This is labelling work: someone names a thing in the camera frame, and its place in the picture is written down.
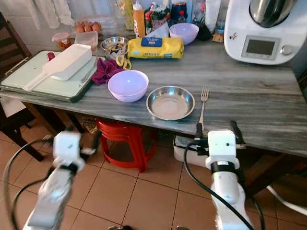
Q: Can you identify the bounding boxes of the dark wooden chair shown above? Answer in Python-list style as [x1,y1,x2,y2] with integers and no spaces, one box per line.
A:
[0,13,47,162]

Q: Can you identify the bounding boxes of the maroon cloth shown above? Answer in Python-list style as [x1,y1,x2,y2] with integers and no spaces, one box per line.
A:
[91,57,126,86]

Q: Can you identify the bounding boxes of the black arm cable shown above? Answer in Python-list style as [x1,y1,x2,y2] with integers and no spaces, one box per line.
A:
[182,140,266,230]
[1,138,51,230]

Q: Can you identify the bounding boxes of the yellow handled scissors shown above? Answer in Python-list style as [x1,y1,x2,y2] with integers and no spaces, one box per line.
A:
[116,54,131,70]

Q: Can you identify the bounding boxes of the pale green tray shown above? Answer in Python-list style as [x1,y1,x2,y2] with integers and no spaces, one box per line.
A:
[0,50,102,104]

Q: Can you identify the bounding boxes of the clear egg carton with eggs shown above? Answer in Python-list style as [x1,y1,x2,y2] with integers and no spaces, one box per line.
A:
[72,18,102,35]

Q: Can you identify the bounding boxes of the white hanging cloth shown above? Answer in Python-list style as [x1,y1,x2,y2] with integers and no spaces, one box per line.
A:
[33,0,73,28]

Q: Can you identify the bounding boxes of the white plastic box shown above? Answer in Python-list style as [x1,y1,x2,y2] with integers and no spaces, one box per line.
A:
[173,135,211,169]

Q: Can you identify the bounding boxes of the small steel bowl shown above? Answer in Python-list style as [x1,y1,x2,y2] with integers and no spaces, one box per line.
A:
[101,36,130,54]

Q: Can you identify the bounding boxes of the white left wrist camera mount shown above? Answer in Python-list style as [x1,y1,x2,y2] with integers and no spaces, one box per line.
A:
[53,131,83,166]

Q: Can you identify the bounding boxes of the steel fork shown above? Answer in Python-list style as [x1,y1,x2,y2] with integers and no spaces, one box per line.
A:
[199,86,211,133]

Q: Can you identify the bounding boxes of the round steel plate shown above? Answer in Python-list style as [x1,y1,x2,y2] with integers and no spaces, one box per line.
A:
[146,85,196,121]

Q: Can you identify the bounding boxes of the lilac plastic bowl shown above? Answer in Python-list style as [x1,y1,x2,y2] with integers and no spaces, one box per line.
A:
[169,23,200,46]
[107,69,150,104]

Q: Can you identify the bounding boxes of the small jar with pink lid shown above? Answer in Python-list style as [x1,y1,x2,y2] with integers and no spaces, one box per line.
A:
[52,32,73,50]

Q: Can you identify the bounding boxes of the clear plastic container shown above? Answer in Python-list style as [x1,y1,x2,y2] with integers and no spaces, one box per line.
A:
[75,31,99,49]

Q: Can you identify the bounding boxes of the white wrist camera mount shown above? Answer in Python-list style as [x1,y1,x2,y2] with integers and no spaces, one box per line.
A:
[207,129,237,162]
[53,131,83,166]

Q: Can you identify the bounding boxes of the white kitchen cooking machine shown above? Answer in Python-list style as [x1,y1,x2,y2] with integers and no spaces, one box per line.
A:
[224,0,307,66]

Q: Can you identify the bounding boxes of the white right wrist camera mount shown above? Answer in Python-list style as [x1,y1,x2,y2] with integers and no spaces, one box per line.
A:
[207,129,237,162]

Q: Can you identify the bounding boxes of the yellow kitchen package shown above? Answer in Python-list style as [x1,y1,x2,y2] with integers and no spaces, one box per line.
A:
[127,36,185,59]

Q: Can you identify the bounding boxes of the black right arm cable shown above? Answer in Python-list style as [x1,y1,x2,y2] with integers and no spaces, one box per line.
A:
[182,140,266,230]

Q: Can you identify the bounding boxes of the red plastic stool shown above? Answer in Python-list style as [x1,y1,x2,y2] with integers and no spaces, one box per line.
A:
[95,117,157,174]

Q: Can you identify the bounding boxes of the colourful snack bag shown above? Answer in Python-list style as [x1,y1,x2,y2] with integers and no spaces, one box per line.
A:
[144,2,172,34]

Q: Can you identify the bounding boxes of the orange sauce bottle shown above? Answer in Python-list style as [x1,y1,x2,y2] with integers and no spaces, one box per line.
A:
[132,0,147,38]

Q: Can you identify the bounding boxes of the white floor cable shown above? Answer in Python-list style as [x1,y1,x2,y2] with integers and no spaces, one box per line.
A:
[266,184,307,217]

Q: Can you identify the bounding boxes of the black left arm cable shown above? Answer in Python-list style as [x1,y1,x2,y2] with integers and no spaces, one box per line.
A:
[1,138,51,230]

